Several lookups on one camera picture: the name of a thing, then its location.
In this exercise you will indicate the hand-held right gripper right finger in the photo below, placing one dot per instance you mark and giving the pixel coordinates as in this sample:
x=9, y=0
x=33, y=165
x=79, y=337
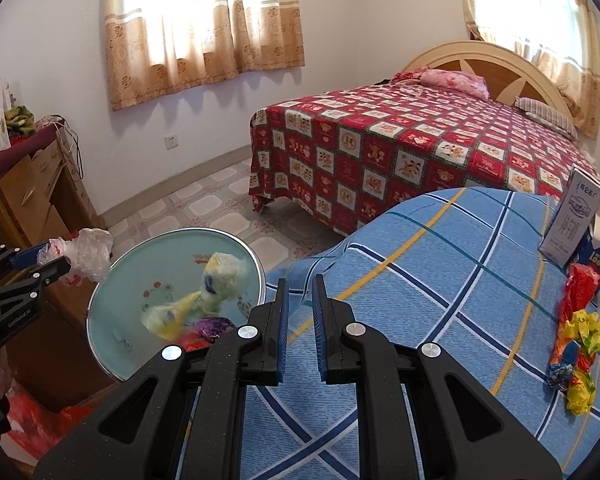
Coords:
x=321, y=345

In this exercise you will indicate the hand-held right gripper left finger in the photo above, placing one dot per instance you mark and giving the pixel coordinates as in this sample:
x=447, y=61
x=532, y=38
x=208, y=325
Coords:
x=281, y=340

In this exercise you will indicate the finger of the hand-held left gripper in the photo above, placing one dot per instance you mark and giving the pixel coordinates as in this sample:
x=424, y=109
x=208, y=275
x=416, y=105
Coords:
x=27, y=256
x=50, y=270

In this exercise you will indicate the clear plastic bag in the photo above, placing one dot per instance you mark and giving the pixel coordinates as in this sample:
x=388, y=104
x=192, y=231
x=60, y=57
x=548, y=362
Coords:
x=92, y=255

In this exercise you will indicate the purple wrapper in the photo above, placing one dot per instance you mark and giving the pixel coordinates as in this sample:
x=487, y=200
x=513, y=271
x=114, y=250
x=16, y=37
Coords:
x=215, y=327

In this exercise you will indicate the light blue cartoon basin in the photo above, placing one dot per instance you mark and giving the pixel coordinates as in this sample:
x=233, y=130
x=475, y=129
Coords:
x=125, y=290

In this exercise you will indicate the yellow white snack bag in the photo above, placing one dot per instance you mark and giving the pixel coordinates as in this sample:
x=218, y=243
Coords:
x=220, y=270

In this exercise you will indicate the wooden desk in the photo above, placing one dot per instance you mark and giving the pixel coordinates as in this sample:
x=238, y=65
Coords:
x=30, y=195

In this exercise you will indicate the red plastic bag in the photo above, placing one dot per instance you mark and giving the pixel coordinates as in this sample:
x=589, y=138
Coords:
x=35, y=425

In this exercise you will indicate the dark red cloth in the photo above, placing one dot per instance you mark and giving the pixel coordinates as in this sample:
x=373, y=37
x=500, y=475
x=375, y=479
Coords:
x=15, y=152

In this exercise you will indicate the blue plaid blanket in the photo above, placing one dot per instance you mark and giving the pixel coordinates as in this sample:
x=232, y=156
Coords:
x=430, y=270

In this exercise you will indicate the green colourful cloth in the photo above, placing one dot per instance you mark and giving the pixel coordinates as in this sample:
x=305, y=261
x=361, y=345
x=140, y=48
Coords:
x=20, y=120

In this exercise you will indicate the red bear-print bedspread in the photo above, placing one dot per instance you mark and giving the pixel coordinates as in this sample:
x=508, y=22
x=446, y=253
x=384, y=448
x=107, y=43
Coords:
x=380, y=150

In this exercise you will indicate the small blue wrapper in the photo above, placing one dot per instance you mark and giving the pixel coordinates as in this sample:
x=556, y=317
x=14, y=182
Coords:
x=560, y=375

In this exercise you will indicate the wide beige patterned curtain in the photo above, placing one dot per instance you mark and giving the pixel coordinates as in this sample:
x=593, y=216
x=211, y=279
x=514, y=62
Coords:
x=180, y=60

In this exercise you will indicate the long red wrapper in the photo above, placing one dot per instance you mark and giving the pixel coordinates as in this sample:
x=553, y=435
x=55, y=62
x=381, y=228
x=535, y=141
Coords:
x=577, y=290

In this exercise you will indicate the yellow wrapper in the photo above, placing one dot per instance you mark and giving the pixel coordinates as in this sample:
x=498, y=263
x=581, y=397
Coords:
x=580, y=392
x=587, y=332

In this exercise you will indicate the white printed box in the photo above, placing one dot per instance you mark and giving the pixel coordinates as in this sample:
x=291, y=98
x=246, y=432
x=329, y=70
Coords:
x=572, y=215

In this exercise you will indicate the pink floral pillow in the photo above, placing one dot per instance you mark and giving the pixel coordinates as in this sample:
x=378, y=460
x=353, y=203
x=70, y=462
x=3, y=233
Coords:
x=455, y=80

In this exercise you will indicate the striped pillow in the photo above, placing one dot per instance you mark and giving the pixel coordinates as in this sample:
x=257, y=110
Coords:
x=550, y=115

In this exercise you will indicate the wooden headboard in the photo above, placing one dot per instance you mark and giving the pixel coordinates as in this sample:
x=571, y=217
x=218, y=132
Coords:
x=520, y=72

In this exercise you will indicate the narrow beige patterned curtain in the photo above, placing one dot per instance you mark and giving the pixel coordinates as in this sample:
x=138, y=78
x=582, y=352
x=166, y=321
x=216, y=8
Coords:
x=467, y=10

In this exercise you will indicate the white wall socket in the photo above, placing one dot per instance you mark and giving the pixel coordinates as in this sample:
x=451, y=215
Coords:
x=171, y=142

